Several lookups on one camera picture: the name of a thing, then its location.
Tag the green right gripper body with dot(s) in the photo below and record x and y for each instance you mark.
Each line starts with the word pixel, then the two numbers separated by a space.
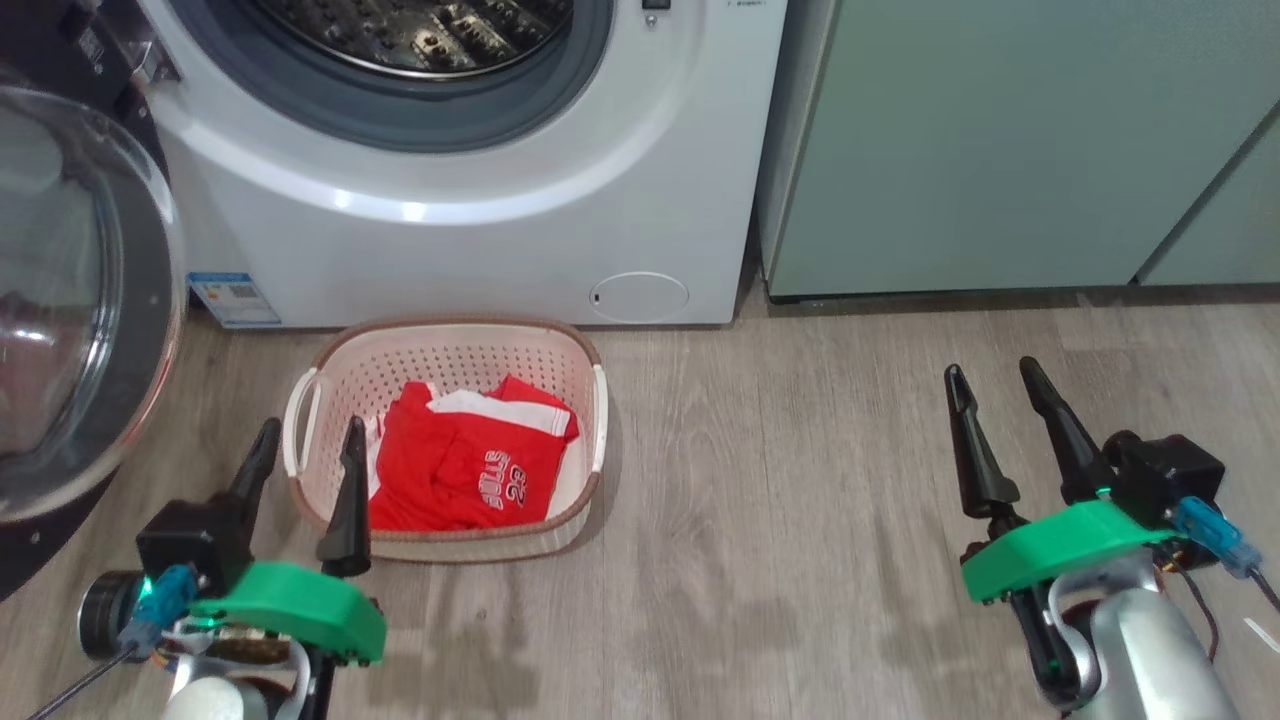
pixel 1060 550

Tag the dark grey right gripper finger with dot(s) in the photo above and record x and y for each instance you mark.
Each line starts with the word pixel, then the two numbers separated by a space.
pixel 980 460
pixel 1075 450

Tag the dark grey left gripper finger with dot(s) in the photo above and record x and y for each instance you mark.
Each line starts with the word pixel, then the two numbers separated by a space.
pixel 348 510
pixel 255 465

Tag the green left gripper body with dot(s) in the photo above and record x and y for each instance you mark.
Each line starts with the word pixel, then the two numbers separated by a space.
pixel 300 605

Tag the red white-trimmed garment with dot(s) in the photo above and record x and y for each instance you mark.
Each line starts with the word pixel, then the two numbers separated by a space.
pixel 400 460

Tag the red Bulls 23 garment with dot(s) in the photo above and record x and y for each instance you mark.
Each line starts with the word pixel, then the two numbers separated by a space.
pixel 500 470

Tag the washing machine glass door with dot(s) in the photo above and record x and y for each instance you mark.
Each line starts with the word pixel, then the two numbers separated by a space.
pixel 60 300

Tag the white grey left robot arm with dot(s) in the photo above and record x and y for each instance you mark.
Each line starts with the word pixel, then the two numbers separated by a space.
pixel 215 700

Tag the white front-load washing machine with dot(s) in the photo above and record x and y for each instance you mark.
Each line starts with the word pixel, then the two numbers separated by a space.
pixel 450 260

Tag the stainless steel washing machine drum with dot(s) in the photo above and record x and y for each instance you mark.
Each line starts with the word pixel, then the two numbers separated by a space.
pixel 420 40

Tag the blue energy label sticker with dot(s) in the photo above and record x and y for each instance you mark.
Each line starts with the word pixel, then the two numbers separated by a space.
pixel 235 300

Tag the cream perforated laundry basket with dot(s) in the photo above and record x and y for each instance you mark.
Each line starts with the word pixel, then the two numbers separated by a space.
pixel 450 350

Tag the pale green cabinet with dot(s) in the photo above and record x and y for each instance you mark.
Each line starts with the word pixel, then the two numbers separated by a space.
pixel 1000 150

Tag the round white filter cover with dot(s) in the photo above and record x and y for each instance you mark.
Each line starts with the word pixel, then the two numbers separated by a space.
pixel 640 297

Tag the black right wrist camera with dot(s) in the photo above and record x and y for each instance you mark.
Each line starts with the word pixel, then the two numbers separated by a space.
pixel 1165 475

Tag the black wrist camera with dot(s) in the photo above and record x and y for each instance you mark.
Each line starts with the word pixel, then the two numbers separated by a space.
pixel 1165 475
pixel 190 540

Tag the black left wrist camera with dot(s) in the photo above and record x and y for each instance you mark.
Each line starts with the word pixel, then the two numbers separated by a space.
pixel 190 540

